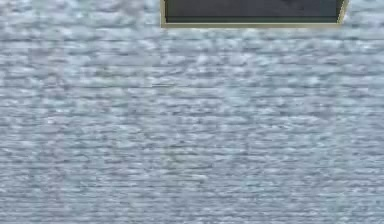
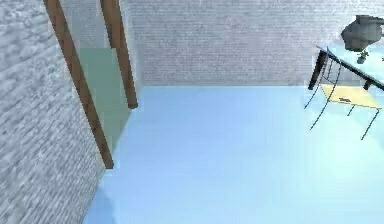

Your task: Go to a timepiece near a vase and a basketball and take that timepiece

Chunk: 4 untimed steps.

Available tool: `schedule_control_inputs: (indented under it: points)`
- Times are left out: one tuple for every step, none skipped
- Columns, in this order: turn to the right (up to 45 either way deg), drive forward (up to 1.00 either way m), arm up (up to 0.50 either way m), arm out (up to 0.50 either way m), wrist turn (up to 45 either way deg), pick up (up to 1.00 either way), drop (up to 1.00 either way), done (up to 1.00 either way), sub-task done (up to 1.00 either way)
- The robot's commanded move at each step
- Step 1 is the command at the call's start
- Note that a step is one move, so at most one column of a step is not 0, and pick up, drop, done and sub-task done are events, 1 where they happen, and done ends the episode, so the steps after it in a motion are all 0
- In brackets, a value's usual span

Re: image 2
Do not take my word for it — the black table with pale top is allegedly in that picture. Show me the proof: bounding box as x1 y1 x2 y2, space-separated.
307 43 384 92

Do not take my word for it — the small green house plant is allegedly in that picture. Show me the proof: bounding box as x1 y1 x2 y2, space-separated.
355 48 370 65

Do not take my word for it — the brown wooden door frame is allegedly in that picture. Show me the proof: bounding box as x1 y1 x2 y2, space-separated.
43 0 139 170

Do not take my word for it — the yellow seat wire chair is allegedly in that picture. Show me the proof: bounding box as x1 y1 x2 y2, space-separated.
303 50 383 141

